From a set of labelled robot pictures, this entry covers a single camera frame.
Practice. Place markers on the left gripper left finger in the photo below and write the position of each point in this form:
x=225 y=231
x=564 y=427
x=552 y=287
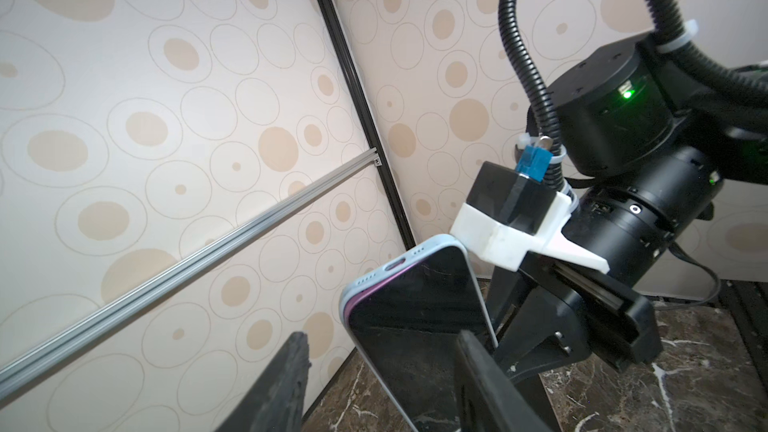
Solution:
x=274 y=403

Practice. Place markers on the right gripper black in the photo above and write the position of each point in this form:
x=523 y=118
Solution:
x=550 y=314

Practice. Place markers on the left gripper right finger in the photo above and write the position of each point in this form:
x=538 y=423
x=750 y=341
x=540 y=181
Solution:
x=485 y=398

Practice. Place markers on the purple smartphone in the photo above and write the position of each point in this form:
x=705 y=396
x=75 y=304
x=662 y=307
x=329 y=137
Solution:
x=414 y=324

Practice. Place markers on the light blue phone case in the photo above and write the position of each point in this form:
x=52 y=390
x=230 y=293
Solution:
x=372 y=288

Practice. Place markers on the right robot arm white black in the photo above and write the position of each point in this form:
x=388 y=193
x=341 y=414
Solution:
x=656 y=147

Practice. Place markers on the diagonal aluminium rail left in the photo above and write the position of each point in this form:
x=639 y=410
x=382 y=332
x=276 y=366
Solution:
x=43 y=360

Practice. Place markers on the black frame post left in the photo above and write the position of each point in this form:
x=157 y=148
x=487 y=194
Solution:
x=365 y=116

